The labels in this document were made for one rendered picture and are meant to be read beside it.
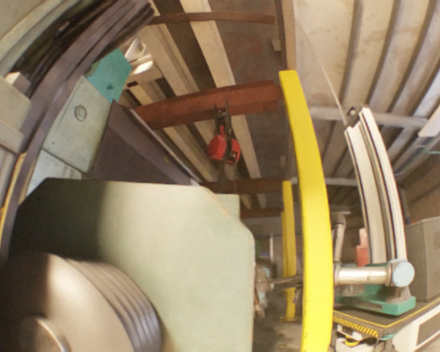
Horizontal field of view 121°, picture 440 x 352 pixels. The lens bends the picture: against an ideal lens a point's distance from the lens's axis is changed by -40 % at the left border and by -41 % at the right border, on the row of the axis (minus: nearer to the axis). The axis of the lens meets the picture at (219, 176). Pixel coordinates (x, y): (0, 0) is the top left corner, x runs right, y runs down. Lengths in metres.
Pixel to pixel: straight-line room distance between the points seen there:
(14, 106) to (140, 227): 0.22
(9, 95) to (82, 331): 0.22
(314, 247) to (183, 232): 0.58
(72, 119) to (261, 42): 1.23
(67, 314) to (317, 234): 0.75
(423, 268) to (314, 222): 0.95
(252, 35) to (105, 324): 1.50
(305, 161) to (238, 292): 0.67
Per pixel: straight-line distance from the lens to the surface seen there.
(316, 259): 0.79
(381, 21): 6.16
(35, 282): 0.24
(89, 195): 0.35
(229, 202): 0.44
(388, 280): 1.11
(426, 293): 1.54
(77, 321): 0.22
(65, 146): 0.95
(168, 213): 0.30
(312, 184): 0.83
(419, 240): 1.52
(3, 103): 0.23
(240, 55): 1.57
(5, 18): 0.34
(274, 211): 4.51
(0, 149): 0.21
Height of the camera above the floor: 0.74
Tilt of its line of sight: 23 degrees up
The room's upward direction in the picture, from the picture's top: 2 degrees clockwise
